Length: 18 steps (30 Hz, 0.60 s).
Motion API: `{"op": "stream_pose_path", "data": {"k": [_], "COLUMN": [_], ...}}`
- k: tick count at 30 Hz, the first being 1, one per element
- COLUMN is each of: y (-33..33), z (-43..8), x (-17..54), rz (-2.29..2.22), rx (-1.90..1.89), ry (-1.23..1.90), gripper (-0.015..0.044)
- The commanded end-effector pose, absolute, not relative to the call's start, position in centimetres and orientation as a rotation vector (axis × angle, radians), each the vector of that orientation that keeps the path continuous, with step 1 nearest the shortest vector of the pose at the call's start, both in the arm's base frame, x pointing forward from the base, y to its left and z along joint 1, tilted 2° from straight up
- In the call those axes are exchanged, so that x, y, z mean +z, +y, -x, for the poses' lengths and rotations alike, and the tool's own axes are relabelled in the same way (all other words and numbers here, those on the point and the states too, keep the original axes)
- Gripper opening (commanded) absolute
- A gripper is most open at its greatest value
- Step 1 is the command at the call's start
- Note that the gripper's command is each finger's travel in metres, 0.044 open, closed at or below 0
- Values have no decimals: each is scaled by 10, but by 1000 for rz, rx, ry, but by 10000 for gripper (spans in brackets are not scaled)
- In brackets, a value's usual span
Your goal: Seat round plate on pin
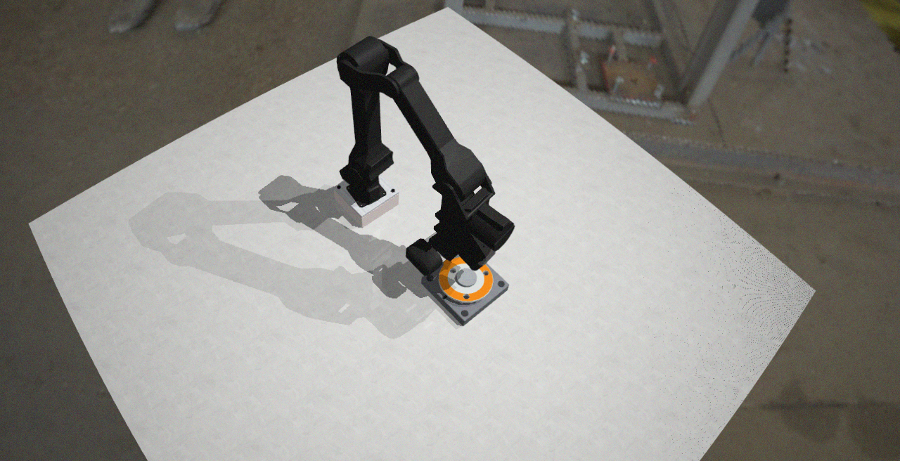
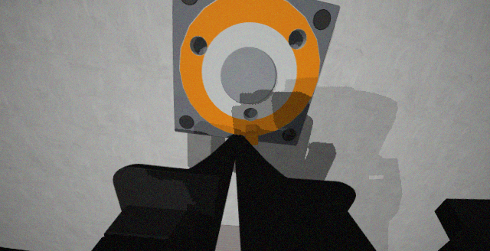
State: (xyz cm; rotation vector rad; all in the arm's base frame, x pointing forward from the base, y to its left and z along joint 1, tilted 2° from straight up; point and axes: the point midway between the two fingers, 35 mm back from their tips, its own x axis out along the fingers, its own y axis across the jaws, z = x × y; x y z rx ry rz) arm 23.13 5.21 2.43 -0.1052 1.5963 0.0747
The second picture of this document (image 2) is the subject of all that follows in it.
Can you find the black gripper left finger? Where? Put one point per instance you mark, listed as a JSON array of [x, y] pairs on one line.
[[202, 188]]

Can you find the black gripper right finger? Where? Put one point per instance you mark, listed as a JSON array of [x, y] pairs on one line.
[[261, 188]]

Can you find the orange round plate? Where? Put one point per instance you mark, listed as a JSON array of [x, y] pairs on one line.
[[228, 25]]

